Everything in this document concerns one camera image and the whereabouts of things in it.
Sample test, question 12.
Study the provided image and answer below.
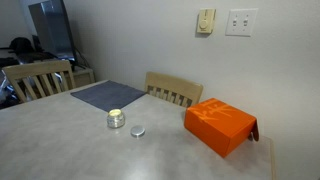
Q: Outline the round silver lid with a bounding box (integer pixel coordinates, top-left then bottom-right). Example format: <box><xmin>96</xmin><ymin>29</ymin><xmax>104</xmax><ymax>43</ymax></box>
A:
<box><xmin>130</xmin><ymin>125</ymin><xmax>146</xmax><ymax>138</ymax></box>

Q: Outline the silver candle jar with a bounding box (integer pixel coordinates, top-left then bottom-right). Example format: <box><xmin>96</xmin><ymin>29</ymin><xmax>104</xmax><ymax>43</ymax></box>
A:
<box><xmin>107</xmin><ymin>109</ymin><xmax>125</xmax><ymax>128</ymax></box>

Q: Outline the dark blue cloth mat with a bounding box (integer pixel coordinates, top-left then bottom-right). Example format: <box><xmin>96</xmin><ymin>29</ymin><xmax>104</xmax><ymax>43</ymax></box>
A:
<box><xmin>72</xmin><ymin>81</ymin><xmax>145</xmax><ymax>112</ymax></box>

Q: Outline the orange cardboard box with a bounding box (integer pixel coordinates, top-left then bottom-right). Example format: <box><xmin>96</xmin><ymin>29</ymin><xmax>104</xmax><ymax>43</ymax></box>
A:
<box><xmin>184</xmin><ymin>98</ymin><xmax>259</xmax><ymax>157</ymax></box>

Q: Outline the wooden side cabinet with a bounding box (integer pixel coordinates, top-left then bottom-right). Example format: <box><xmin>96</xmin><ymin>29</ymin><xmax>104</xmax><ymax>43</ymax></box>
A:
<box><xmin>73</xmin><ymin>67</ymin><xmax>95</xmax><ymax>87</ymax></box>

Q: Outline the beige thermostat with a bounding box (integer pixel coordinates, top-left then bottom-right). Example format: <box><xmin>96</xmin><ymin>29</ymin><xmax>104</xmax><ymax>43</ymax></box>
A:
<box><xmin>197</xmin><ymin>9</ymin><xmax>216</xmax><ymax>34</ymax></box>

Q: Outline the wooden chair at table end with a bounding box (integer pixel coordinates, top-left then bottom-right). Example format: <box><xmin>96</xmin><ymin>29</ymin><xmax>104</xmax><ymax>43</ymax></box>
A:
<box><xmin>3</xmin><ymin>60</ymin><xmax>75</xmax><ymax>103</ymax></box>

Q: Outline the dark monitor screen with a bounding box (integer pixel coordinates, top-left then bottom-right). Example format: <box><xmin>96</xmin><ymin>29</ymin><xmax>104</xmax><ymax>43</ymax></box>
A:
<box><xmin>28</xmin><ymin>0</ymin><xmax>76</xmax><ymax>61</ymax></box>

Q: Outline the black bag on desk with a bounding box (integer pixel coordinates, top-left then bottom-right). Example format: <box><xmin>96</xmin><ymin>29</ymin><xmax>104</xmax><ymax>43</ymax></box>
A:
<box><xmin>9</xmin><ymin>37</ymin><xmax>34</xmax><ymax>54</ymax></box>

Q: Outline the wooden chair by wall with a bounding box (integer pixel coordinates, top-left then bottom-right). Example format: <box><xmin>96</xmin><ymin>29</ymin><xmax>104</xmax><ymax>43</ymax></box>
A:
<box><xmin>145</xmin><ymin>72</ymin><xmax>203</xmax><ymax>107</ymax></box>

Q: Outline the white double light switch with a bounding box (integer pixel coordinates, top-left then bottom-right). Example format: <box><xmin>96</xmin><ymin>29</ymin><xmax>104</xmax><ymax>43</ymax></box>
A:
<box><xmin>225</xmin><ymin>8</ymin><xmax>258</xmax><ymax>37</ymax></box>

